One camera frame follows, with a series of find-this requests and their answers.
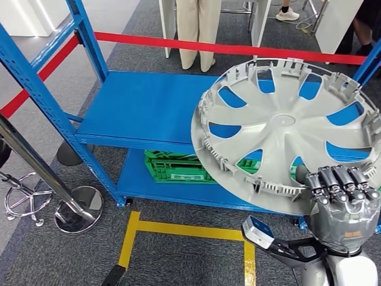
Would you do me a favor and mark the silver plastic wheel hubcap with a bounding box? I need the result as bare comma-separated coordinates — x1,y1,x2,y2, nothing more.
190,58,381,216

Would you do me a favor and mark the blue metal shelf rack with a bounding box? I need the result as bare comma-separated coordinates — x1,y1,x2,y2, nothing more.
0,0,381,234

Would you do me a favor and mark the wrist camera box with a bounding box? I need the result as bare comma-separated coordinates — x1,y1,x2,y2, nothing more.
101,265,128,286
241,215,275,250

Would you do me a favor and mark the white panel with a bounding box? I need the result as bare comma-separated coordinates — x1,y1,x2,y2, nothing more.
315,0,365,55

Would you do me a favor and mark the person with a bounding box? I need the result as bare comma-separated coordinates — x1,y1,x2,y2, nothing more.
336,0,381,56
275,0,300,21
175,0,223,73

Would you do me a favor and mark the red barrier belt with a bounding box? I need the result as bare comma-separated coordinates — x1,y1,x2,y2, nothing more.
94,31,367,66
0,35,78,119

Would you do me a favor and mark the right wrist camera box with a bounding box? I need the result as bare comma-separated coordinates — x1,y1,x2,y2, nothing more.
241,215,275,250

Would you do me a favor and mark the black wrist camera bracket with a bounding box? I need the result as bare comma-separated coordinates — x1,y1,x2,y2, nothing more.
265,236,328,269

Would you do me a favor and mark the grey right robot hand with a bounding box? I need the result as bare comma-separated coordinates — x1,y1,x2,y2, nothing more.
295,164,381,256

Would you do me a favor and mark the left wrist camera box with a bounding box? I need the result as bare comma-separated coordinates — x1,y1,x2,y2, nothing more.
101,265,128,286

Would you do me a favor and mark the chrome stanchion post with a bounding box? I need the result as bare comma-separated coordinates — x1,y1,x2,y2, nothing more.
0,114,104,235

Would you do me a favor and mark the black round stanchion base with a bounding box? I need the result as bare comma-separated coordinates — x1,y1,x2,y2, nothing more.
56,141,94,167

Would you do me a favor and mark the chrome chair base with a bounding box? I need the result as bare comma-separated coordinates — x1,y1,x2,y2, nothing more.
0,172,54,228

